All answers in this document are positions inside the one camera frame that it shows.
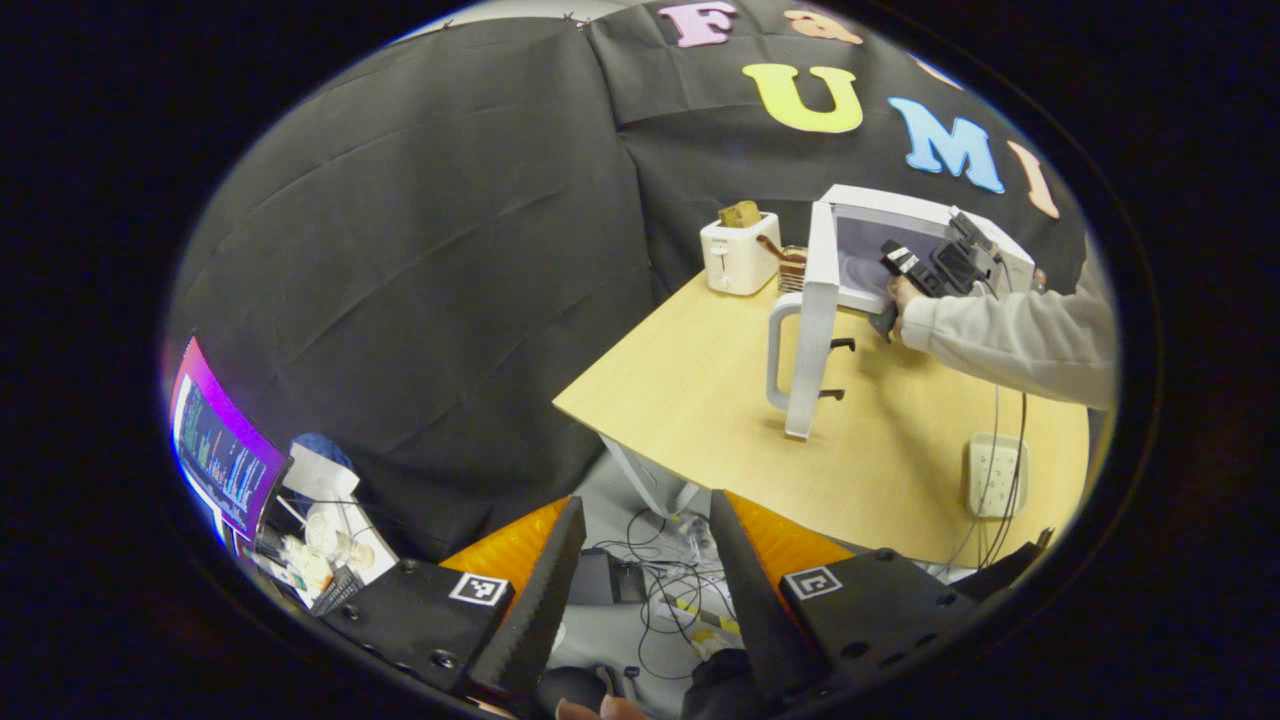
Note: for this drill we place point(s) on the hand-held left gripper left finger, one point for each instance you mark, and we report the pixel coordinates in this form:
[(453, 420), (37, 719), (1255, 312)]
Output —
[(540, 610)]

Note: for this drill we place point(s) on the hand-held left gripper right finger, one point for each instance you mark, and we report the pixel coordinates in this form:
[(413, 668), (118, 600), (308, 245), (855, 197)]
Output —
[(760, 620)]

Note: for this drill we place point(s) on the white microwave oven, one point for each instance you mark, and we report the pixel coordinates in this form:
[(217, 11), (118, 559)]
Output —
[(815, 330)]

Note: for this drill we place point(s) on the black floor box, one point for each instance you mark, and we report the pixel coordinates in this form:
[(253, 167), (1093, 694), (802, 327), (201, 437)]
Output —
[(600, 580)]

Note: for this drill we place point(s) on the person's dark trouser leg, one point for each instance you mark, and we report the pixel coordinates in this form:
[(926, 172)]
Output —
[(725, 685)]

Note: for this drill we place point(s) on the black shoe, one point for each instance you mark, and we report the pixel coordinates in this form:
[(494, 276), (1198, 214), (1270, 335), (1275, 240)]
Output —
[(575, 688)]

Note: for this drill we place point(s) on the white table leg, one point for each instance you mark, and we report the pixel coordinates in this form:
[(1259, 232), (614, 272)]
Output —
[(640, 480)]

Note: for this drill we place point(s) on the white toaster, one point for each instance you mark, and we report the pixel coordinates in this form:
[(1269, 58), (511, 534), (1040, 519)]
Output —
[(738, 262)]

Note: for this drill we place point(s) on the box of white items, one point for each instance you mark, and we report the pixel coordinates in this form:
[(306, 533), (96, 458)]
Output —
[(330, 550)]

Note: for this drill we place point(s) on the toast slice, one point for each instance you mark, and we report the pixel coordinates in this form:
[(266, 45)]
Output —
[(740, 214)]

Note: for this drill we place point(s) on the white power strip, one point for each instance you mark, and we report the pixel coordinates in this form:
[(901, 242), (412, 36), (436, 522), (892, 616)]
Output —
[(985, 490)]

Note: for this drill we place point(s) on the white paper carton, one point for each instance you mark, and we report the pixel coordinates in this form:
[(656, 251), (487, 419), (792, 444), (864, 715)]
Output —
[(320, 475)]

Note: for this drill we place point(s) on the blue cloth item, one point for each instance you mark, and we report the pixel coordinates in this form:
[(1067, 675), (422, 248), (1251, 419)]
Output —
[(320, 445)]

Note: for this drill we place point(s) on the computer monitor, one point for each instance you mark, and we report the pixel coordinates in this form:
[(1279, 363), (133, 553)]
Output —
[(225, 450)]

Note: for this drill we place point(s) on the black backdrop cloth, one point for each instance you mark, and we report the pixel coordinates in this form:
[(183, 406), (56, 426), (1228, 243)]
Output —
[(420, 250)]

